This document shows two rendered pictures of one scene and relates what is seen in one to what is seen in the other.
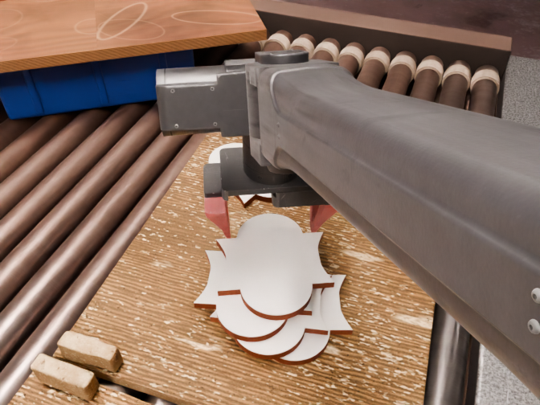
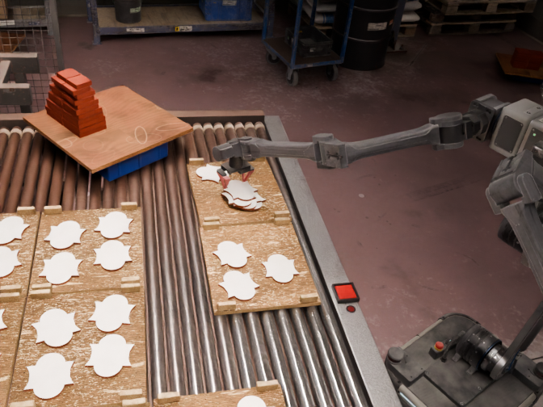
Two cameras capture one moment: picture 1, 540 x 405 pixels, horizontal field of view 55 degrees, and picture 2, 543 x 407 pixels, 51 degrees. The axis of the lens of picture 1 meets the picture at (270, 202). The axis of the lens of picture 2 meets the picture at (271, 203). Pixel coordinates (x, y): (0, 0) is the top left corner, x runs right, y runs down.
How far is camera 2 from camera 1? 1.78 m
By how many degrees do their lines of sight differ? 28
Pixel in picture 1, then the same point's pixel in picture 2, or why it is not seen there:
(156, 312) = (216, 211)
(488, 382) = (297, 202)
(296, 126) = (267, 148)
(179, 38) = (168, 136)
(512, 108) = (273, 136)
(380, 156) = (286, 147)
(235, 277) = (234, 195)
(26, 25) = (107, 144)
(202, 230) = (211, 192)
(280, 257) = (242, 188)
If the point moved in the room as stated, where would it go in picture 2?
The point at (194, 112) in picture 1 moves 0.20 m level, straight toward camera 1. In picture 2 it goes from (229, 153) to (265, 180)
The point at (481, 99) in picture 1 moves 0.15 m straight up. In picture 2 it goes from (263, 135) to (265, 106)
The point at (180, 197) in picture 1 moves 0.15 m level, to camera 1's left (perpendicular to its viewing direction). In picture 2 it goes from (197, 186) to (162, 195)
